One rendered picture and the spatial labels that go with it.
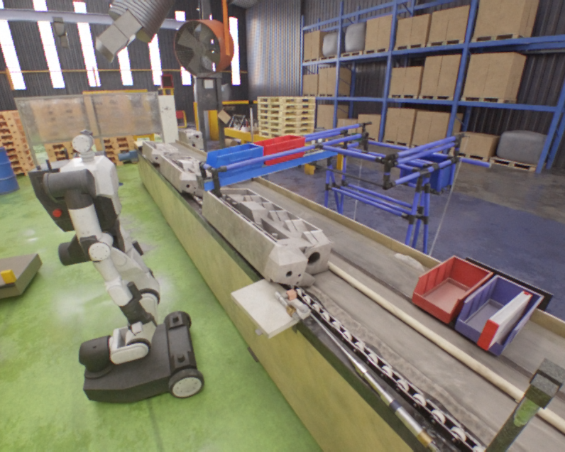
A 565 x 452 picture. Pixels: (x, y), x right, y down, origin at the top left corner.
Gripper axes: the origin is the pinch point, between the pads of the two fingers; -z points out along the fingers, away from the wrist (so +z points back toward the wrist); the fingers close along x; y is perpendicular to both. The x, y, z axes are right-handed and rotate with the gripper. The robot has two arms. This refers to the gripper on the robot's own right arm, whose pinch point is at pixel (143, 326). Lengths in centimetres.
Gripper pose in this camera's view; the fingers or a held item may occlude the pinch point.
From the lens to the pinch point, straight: 160.0
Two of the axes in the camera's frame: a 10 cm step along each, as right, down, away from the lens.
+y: -4.0, -3.9, 8.3
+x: 9.0, -3.5, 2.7
